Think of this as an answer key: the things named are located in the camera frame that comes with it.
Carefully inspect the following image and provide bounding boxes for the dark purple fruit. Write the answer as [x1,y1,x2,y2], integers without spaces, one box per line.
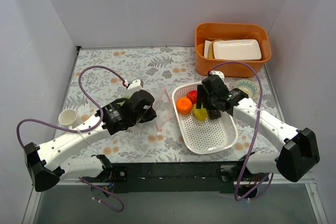
[207,110,221,120]

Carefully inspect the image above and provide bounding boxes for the clear zip top bag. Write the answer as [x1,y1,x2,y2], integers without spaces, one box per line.
[129,86,173,136]

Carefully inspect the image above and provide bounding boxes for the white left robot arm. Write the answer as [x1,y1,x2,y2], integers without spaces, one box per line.
[24,90,156,192]

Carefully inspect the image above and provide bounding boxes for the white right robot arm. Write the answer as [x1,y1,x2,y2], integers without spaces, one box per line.
[196,72,320,182]

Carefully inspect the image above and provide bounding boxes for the red strawberry fruit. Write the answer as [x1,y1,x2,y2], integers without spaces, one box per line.
[186,90,197,104]

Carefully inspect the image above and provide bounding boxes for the yellow star fruit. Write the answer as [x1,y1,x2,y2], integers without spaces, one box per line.
[193,103,208,121]

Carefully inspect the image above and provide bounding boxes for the orange fruit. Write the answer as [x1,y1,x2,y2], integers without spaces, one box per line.
[176,97,193,115]

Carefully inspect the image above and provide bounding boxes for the small patterned bowl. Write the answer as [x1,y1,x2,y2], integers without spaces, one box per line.
[234,79,260,100]

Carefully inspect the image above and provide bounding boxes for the yellow plate in tub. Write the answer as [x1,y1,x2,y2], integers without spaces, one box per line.
[203,40,213,58]

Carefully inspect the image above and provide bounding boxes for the white perforated plastic basket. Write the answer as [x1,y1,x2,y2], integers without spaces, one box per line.
[172,82,238,155]

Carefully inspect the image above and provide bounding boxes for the floral table mat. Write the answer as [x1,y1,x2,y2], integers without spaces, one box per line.
[54,46,291,164]

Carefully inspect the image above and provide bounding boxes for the white rectangular plate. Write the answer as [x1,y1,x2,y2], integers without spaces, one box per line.
[213,39,262,60]

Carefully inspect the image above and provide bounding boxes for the white cup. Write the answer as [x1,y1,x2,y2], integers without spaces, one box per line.
[58,109,82,129]

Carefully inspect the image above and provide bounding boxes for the orange plastic tub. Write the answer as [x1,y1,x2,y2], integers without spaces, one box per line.
[195,23,272,78]

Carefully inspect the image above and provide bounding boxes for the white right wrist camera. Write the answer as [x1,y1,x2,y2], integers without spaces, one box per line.
[208,70,225,81]

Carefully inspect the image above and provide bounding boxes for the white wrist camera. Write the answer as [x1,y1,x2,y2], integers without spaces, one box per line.
[124,79,143,96]
[208,70,225,81]

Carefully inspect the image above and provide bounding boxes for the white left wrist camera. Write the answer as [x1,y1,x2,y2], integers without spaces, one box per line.
[124,79,143,96]

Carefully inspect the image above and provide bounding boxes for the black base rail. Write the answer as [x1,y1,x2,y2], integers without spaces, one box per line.
[84,161,243,194]

